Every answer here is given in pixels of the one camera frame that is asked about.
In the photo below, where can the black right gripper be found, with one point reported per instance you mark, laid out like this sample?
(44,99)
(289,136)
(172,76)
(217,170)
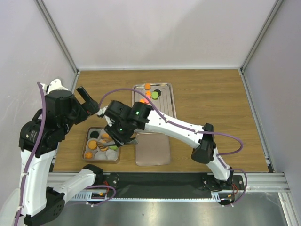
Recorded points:
(110,129)

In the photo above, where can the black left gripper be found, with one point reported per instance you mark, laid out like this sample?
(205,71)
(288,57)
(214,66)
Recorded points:
(88,108)

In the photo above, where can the orange chip cookie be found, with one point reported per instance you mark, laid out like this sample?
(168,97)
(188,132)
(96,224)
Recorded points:
(105,136)

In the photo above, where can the black sandwich cookie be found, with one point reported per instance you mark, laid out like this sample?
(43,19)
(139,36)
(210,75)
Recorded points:
(94,134)
(158,92)

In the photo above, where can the rose gold cookie tin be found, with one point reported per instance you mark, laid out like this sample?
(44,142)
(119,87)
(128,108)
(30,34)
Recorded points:
(110,156)

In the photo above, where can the rose gold tin lid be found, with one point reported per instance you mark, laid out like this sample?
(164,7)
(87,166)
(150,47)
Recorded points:
(152,149)

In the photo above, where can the orange leaf cookie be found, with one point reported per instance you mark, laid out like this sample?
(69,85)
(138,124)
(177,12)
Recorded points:
(88,155)

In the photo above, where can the silver metal tongs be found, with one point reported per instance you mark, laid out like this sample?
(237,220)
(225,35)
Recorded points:
(131,142)

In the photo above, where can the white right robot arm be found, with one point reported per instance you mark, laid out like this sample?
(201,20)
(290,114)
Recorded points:
(201,139)

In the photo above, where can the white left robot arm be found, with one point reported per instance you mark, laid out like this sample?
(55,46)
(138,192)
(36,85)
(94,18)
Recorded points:
(39,139)

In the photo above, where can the orange swirl cookie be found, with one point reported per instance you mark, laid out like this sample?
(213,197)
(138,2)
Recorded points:
(147,86)

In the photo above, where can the silver metal baking tray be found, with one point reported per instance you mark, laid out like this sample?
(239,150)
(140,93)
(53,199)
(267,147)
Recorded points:
(165,102)

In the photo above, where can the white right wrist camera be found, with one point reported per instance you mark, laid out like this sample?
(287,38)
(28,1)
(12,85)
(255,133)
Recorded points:
(101,112)

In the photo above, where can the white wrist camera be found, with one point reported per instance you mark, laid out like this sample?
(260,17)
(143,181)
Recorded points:
(101,112)
(55,84)

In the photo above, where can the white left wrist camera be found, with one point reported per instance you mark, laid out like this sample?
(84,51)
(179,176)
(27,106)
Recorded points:
(55,84)

